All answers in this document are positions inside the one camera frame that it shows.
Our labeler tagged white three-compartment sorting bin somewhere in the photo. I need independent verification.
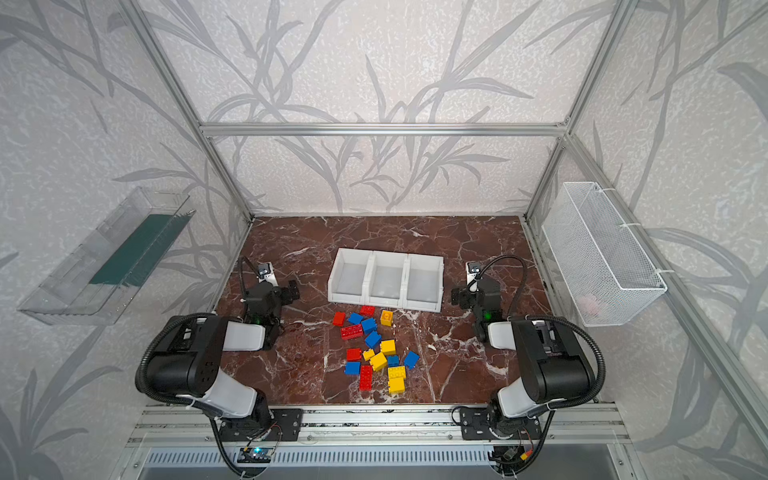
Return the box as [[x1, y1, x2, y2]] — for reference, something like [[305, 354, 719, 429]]
[[327, 248, 444, 313]]

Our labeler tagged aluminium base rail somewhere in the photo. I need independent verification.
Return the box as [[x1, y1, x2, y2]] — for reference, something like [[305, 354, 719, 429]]
[[127, 403, 631, 448]]

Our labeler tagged red lego lower square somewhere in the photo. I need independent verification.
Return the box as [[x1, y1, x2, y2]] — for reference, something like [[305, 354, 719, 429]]
[[346, 348, 362, 362]]

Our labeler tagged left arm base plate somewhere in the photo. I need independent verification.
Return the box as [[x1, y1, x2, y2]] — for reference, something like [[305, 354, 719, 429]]
[[219, 408, 304, 442]]

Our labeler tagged long red lego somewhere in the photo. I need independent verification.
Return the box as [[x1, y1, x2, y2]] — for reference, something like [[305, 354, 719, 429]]
[[359, 365, 374, 391], [340, 324, 364, 340]]

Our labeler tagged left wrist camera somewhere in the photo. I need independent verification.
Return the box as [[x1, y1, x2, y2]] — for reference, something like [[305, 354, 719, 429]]
[[257, 262, 278, 287]]

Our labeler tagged white wire mesh basket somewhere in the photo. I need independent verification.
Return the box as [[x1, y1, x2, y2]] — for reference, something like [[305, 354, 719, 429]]
[[542, 182, 667, 327]]

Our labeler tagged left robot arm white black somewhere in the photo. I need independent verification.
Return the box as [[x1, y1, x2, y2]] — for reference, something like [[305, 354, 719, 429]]
[[135, 280, 300, 432]]

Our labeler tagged long yellow lego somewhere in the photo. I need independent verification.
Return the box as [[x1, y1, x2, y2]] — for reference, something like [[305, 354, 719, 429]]
[[387, 366, 406, 395]]

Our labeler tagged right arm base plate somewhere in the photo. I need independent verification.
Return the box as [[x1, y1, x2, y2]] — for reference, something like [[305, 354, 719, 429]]
[[451, 406, 541, 441]]

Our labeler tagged pink object in basket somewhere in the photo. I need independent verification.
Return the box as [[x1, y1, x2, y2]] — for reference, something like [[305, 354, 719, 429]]
[[580, 294, 603, 316]]

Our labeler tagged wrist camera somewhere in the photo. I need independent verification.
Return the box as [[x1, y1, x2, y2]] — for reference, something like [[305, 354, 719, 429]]
[[466, 262, 483, 283], [257, 262, 278, 287]]

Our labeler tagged clear plastic wall tray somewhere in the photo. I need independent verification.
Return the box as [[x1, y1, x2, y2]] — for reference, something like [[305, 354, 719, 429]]
[[18, 187, 196, 326]]

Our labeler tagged small red lego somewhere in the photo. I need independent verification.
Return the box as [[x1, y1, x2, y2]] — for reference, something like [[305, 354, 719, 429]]
[[332, 312, 346, 327]]

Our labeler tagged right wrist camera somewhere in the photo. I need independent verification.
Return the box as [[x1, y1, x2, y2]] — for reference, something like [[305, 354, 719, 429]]
[[466, 262, 483, 283]]

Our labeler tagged left controller board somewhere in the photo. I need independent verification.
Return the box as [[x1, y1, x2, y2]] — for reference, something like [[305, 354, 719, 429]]
[[236, 446, 276, 464]]

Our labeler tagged right controller wiring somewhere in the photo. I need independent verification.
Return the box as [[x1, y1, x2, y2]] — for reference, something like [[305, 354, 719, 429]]
[[488, 443, 538, 464]]

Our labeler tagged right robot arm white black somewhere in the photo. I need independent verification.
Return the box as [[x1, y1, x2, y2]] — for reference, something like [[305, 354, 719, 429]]
[[450, 276, 607, 420]]

